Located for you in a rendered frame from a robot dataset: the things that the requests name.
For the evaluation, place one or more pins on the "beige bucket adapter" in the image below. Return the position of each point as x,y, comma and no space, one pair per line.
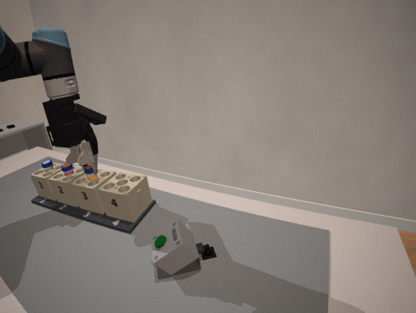
42,185
62,189
86,193

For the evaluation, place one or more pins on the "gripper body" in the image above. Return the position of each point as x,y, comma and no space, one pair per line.
70,129

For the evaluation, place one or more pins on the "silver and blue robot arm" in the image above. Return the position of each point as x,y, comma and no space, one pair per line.
48,54

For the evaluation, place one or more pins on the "grey flat mat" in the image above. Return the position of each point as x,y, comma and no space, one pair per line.
56,263

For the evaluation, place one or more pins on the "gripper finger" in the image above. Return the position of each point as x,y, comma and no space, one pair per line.
89,151
75,152

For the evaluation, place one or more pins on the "cream bucket adapter with holes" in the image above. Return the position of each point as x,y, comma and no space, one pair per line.
126,202

